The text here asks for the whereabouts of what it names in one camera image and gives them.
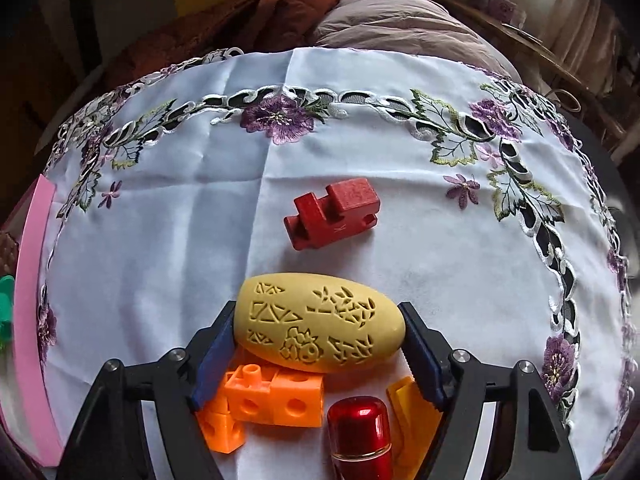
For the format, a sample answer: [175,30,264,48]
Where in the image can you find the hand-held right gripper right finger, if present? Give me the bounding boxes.
[397,301,583,480]

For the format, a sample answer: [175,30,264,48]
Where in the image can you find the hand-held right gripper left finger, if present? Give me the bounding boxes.
[54,300,238,480]

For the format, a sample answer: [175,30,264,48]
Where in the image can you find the yellow plastic casing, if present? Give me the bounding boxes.
[386,376,453,480]

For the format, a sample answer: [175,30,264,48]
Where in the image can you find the orange linked cube blocks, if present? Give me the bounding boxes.
[196,347,325,455]

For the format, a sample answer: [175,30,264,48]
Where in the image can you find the red metallic capsule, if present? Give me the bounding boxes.
[326,396,396,480]

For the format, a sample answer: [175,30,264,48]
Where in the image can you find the yellow carved oval stone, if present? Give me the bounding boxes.
[235,273,407,374]

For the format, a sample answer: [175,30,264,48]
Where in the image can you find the red wooden block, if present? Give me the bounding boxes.
[283,177,380,251]

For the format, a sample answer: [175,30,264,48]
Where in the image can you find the green plastic cutter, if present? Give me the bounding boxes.
[0,275,16,348]

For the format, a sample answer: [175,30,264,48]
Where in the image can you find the white embroidered floral tablecloth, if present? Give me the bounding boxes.
[35,47,636,480]

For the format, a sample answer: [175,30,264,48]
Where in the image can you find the wooden window shelf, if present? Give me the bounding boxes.
[440,0,631,151]

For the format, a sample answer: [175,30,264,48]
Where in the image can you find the pale pink duvet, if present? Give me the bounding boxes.
[310,0,521,83]

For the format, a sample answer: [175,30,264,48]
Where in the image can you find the rust brown quilted jacket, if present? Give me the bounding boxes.
[100,0,346,91]

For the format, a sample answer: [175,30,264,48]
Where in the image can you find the purple gift box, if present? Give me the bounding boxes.
[475,0,518,23]

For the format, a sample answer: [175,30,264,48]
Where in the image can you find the beige curtain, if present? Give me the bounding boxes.
[540,0,621,61]

